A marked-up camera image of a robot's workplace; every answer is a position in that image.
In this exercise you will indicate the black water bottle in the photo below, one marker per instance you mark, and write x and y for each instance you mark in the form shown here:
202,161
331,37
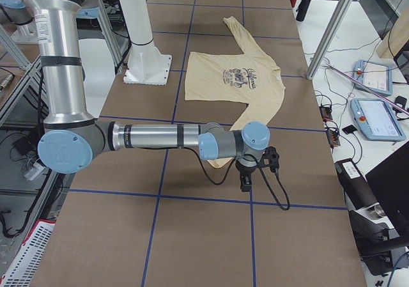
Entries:
302,10

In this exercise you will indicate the cream long-sleeve printed shirt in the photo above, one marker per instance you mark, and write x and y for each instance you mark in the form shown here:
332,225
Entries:
252,78

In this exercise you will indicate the black monitor stand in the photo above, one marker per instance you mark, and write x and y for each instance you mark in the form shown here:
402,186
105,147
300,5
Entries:
379,246

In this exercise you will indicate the reacher grabber tool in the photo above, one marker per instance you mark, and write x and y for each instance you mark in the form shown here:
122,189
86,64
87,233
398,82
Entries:
400,109

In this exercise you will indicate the near blue teach pendant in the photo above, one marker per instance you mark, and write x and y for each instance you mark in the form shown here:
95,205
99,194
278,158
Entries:
376,120

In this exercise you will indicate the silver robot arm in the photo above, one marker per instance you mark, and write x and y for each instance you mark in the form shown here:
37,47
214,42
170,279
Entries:
73,137

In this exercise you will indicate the orange circuit board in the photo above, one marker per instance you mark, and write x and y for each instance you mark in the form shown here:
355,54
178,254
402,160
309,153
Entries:
326,113

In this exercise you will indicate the far blue teach pendant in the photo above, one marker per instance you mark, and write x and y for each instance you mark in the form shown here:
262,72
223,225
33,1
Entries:
374,75

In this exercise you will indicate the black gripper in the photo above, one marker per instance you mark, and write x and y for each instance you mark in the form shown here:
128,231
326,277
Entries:
245,171

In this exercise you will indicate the black label printer box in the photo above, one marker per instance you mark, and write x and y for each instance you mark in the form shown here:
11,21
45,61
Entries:
354,184

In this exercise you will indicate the white perforated basket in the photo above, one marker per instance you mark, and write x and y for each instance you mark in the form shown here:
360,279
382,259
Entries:
24,266

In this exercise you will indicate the blue teach pendant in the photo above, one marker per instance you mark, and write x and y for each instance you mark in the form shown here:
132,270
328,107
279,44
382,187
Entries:
374,75
376,120

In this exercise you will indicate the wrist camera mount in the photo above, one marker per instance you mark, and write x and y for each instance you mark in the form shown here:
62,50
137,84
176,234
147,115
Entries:
270,159

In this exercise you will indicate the aluminium frame post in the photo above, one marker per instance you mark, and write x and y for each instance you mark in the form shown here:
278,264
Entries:
329,34

